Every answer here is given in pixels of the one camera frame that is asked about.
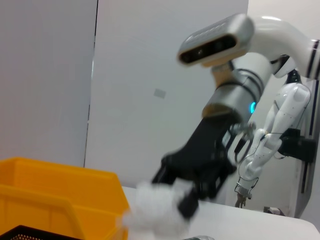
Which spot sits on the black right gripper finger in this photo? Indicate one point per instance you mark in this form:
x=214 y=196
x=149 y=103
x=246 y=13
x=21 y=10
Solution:
x=165 y=173
x=188 y=203

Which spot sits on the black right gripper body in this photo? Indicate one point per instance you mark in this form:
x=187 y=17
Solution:
x=205 y=160

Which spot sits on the white paper ball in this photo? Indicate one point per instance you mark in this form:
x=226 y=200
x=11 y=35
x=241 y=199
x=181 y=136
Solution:
x=155 y=210

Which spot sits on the black mesh pen holder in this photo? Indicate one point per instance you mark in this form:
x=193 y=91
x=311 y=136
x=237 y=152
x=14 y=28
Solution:
x=30 y=233

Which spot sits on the grey tape patch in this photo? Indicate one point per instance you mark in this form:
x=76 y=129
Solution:
x=160 y=93

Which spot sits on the white black humanoid robot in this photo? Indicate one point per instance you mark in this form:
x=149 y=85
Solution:
x=287 y=105

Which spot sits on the yellow plastic bin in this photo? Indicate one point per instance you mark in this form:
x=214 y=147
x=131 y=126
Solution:
x=50 y=182

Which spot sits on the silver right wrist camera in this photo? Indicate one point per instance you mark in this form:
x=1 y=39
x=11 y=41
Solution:
x=215 y=40

